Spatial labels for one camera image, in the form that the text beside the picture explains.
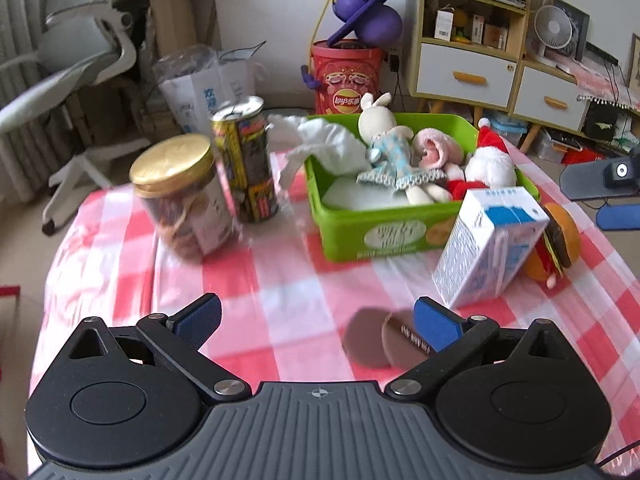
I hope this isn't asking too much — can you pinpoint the black picture frame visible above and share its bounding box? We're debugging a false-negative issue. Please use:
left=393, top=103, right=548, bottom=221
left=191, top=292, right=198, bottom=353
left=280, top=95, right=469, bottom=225
left=547, top=0, right=591, bottom=63

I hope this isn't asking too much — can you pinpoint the santa plush toy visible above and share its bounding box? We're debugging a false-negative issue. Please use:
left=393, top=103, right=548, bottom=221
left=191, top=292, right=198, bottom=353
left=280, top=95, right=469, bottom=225
left=446, top=127, right=518, bottom=203

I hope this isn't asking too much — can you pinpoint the tall yellow shelf cabinet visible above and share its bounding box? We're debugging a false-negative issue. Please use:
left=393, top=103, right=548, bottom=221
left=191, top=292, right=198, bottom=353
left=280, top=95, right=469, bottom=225
left=405, top=0, right=533, bottom=116

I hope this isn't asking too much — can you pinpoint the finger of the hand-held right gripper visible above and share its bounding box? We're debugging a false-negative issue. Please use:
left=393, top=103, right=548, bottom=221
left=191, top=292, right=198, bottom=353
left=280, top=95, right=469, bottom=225
left=559, top=156, right=640, bottom=202
left=596, top=204, right=640, bottom=232

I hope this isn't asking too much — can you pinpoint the gold-lidded cookie jar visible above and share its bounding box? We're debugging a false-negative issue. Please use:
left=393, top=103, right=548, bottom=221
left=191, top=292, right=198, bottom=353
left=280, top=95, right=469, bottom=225
left=129, top=133, right=238, bottom=261

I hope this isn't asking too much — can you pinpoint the purple bounce ball toy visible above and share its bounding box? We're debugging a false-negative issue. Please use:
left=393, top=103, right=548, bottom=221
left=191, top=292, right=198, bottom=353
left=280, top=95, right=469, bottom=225
left=327, top=0, right=404, bottom=48

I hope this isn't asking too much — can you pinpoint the small white desk fan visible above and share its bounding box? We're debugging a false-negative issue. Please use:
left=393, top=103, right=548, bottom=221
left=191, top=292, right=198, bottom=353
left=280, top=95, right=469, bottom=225
left=532, top=5, right=572, bottom=61

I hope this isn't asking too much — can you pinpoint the black box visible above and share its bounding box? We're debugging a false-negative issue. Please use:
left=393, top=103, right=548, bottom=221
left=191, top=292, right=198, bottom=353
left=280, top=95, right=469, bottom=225
left=582, top=100, right=618, bottom=142

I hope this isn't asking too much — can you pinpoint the white paper bag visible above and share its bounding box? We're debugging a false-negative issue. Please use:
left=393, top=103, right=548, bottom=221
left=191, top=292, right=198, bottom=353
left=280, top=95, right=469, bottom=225
left=155, top=42, right=268, bottom=136

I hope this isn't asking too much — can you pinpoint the low white drawer cabinet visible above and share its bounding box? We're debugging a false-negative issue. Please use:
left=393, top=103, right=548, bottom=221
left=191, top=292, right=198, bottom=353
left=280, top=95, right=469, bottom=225
left=512, top=57, right=591, bottom=151

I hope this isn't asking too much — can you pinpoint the white product box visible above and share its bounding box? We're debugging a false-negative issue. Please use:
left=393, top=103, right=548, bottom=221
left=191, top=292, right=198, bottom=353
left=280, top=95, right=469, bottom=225
left=434, top=9, right=455, bottom=41

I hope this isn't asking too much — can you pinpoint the pink plush toy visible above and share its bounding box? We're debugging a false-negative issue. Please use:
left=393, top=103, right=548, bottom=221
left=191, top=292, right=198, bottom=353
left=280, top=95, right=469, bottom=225
left=412, top=128, right=476, bottom=176

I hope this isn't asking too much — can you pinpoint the brown picture frame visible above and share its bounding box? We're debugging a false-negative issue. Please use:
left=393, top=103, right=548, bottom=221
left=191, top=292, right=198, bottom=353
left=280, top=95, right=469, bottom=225
left=627, top=32, right=640, bottom=88

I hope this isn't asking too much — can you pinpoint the pink lace cloth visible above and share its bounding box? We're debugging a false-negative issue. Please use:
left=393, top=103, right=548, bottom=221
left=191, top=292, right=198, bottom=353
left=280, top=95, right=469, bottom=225
left=575, top=57, right=640, bottom=111

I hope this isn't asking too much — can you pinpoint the green plastic bin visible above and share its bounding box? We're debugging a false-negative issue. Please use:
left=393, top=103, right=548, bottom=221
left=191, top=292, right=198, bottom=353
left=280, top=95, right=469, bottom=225
left=304, top=112, right=541, bottom=263

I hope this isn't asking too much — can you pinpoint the blue white milk carton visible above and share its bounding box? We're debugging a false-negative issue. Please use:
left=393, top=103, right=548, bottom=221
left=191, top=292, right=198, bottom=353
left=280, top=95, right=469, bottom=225
left=431, top=186, right=551, bottom=310

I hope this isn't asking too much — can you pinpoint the cardboard box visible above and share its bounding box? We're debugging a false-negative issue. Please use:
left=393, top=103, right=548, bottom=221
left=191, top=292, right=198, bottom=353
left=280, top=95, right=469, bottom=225
left=150, top=0, right=221, bottom=58

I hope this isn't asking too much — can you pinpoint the hamburger plush toy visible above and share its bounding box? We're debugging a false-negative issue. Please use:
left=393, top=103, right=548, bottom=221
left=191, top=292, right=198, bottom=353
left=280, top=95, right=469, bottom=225
left=522, top=201, right=582, bottom=288

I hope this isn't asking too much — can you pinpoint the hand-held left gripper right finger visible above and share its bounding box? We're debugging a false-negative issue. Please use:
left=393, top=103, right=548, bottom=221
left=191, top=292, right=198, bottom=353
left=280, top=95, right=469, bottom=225
left=385, top=296, right=586, bottom=401

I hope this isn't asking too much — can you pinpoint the white cloth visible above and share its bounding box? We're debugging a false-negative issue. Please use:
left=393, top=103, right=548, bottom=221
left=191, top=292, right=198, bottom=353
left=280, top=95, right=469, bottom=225
left=267, top=114, right=373, bottom=196

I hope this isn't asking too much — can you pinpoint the cream rabbit doll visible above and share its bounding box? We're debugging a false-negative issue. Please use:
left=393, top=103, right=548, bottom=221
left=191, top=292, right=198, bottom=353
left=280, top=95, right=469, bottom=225
left=356, top=92, right=451, bottom=206

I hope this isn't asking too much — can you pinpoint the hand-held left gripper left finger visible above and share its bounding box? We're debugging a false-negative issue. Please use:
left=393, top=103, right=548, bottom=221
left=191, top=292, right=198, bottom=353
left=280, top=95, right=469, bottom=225
left=45, top=294, right=251, bottom=403

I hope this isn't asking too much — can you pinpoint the grey office chair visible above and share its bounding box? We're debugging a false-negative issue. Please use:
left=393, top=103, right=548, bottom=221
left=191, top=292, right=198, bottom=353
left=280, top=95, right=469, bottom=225
left=0, top=0, right=138, bottom=236

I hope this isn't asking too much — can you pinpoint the clear plastic bag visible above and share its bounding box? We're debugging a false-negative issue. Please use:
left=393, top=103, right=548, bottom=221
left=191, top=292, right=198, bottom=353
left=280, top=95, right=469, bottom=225
left=152, top=45, right=221, bottom=83

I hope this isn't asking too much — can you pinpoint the black yellow drink can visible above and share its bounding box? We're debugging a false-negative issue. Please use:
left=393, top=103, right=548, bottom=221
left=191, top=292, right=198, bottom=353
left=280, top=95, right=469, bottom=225
left=210, top=96, right=280, bottom=224

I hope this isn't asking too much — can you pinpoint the red snack bucket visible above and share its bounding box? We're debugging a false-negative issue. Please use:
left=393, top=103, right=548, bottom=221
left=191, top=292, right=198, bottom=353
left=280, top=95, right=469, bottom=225
left=310, top=39, right=386, bottom=116

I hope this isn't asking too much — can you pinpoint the pink checkered tablecloth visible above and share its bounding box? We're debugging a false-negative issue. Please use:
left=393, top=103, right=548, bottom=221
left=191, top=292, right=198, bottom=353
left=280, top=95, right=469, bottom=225
left=27, top=145, right=640, bottom=476

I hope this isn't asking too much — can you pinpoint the clear storage box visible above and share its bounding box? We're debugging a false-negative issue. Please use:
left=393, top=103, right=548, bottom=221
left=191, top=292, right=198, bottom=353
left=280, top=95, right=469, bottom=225
left=482, top=115, right=528, bottom=148

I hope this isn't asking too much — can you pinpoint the brown round pad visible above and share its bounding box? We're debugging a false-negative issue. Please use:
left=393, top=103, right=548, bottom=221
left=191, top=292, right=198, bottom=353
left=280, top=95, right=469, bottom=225
left=342, top=308, right=396, bottom=368
left=381, top=310, right=436, bottom=368

